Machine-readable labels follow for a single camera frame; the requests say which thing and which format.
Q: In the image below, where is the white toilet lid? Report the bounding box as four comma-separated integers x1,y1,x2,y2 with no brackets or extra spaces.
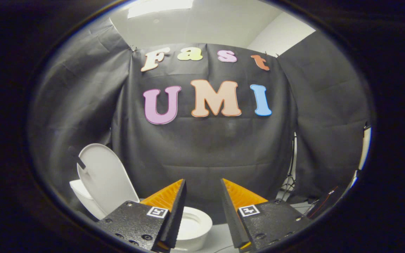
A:
68,143,140,215

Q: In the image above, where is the black backdrop cloth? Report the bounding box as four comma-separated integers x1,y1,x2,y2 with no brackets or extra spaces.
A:
27,16,374,225

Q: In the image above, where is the black tripod stand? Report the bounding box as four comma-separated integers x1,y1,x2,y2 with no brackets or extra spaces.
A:
280,133,298,201

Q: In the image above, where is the white toilet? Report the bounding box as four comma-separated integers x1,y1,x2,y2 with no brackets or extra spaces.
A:
70,179,213,252

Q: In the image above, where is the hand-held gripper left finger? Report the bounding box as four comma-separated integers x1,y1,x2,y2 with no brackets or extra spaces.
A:
96,179,187,253

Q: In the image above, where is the red cable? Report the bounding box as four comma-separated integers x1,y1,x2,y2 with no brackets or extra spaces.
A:
309,190,338,218

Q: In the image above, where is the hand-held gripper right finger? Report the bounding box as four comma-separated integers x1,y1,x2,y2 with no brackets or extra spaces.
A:
220,178,312,253

